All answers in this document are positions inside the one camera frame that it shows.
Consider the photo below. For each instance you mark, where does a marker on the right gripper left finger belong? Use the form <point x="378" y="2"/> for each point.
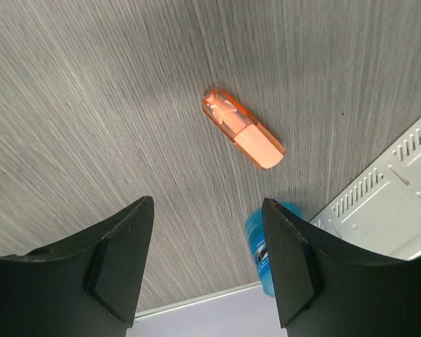
<point x="86" y="284"/>

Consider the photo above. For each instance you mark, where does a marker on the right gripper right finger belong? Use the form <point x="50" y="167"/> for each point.
<point x="325" y="286"/>

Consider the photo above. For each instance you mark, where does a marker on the orange highlighter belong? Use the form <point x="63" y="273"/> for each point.
<point x="243" y="129"/>

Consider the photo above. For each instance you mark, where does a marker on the blue glue bottle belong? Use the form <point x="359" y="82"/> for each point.
<point x="255" y="235"/>

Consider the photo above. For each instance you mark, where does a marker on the white desk file organizer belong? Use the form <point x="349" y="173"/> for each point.
<point x="380" y="210"/>

